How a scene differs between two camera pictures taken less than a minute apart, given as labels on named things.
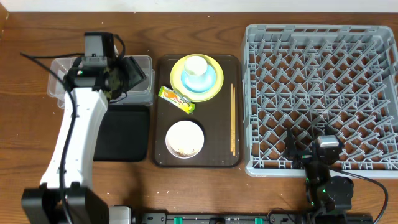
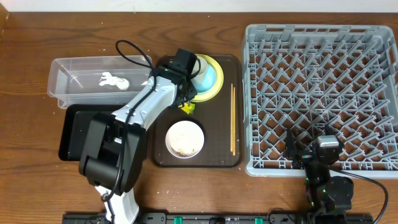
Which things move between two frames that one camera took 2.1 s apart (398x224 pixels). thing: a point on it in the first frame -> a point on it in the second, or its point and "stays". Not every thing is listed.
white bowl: [185, 139] stays
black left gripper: [131, 74] -> [189, 94]
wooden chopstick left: [231, 117] stays
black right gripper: [303, 157] stays
